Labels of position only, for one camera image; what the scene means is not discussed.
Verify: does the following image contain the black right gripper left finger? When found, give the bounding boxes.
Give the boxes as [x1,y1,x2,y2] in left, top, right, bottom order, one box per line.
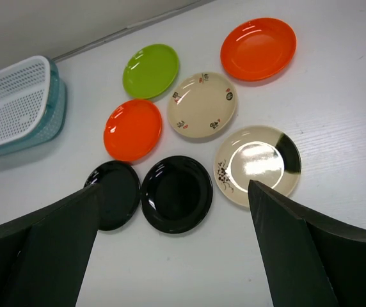
[0,184,100,306]

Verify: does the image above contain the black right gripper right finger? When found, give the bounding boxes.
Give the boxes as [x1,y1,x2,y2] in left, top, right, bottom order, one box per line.
[248,180,366,306]

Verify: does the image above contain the orange plate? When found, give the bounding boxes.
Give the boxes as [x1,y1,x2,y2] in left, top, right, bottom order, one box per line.
[103,99,163,162]
[220,17,297,82]

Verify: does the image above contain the beige plate with black patch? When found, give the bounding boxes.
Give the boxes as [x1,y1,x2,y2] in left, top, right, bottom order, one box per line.
[213,125,301,208]

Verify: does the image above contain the white perforated plastic basket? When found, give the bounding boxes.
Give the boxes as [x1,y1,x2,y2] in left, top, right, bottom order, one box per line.
[0,56,53,147]

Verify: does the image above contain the beige plate with symbols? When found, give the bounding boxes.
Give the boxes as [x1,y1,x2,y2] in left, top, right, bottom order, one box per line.
[167,72,238,139]

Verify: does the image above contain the green plate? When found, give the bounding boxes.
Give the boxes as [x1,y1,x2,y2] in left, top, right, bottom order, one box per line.
[122,43,180,99]

